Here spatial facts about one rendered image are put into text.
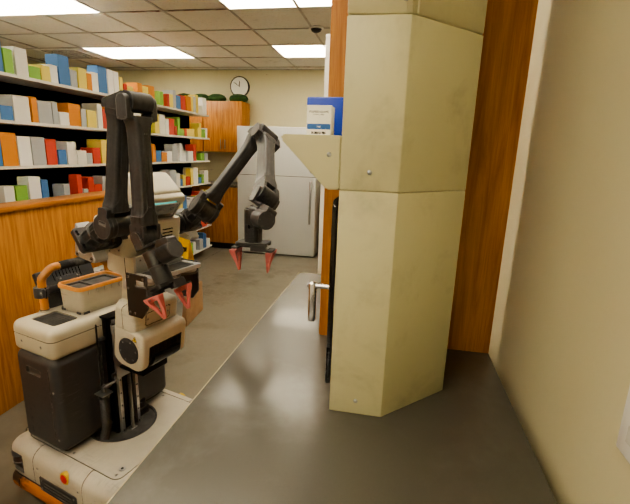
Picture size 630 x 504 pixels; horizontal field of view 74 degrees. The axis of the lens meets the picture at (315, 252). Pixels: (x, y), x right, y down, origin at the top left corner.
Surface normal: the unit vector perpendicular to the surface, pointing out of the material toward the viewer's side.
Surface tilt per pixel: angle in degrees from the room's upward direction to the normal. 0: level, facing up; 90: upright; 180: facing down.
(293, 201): 90
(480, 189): 90
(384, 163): 90
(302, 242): 90
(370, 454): 0
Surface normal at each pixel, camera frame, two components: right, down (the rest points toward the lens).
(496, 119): -0.19, 0.22
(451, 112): 0.56, 0.21
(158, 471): 0.04, -0.97
